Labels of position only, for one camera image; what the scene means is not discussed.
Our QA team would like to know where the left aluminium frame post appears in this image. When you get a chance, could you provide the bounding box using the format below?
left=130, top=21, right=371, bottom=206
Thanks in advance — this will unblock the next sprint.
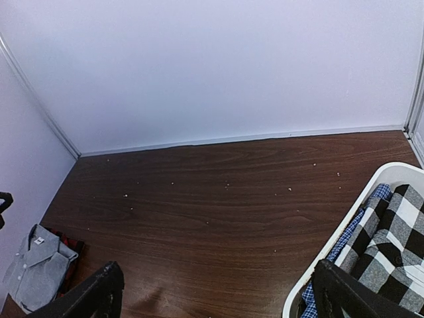
left=1, top=34, right=81, bottom=160

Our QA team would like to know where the right aluminium frame post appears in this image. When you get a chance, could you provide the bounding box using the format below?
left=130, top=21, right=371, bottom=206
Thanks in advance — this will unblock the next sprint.
left=403, top=57, right=423, bottom=168

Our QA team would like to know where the black white checked shirt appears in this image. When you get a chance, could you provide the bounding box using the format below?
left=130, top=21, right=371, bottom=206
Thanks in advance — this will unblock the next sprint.
left=335, top=184, right=423, bottom=315

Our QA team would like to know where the white plastic basket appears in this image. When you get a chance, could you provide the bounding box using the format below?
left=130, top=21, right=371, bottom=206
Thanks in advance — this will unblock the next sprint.
left=282, top=161, right=424, bottom=318

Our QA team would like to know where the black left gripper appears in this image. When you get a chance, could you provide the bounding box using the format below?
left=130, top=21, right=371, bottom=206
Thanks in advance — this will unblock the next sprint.
left=0, top=192, right=13, bottom=229

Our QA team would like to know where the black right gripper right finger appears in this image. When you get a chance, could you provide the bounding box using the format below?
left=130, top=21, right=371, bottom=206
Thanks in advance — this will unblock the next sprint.
left=312, top=259, right=419, bottom=317

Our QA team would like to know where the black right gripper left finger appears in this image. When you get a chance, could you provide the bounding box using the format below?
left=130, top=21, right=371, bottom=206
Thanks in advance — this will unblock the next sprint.
left=27, top=261, right=124, bottom=317

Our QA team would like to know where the folded grey shirt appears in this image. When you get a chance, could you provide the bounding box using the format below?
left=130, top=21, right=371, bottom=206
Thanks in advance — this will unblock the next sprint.
left=3, top=224, right=78, bottom=314

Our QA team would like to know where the folded red plaid shirt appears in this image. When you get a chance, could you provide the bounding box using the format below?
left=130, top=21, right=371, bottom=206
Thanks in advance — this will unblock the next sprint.
left=44, top=226, right=85, bottom=299

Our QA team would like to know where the blue checked shirt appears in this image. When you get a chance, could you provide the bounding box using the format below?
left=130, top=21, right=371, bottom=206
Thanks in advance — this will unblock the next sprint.
left=300, top=184, right=392, bottom=318

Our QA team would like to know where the aluminium frame post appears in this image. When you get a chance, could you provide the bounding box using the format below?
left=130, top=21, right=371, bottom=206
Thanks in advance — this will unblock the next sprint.
left=1, top=34, right=81, bottom=160
left=403, top=57, right=423, bottom=168

